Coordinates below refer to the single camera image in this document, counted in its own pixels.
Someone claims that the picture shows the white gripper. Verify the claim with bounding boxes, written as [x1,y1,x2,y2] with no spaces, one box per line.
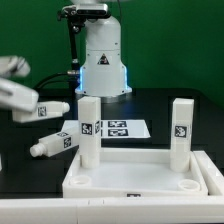
[0,78,39,112]

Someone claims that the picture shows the white desk tabletop tray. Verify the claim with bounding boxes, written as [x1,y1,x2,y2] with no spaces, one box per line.
[62,148,208,198]

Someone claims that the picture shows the white marker sheet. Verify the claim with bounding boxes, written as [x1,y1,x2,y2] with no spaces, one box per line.
[61,119,152,139]

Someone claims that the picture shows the white L-shaped fence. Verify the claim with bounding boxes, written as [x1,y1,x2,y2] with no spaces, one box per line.
[0,151,224,224]

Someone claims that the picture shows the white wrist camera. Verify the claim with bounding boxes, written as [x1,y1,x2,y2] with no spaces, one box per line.
[0,55,30,78]

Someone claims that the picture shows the black cables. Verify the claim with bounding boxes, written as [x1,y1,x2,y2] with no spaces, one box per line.
[34,71,81,90]

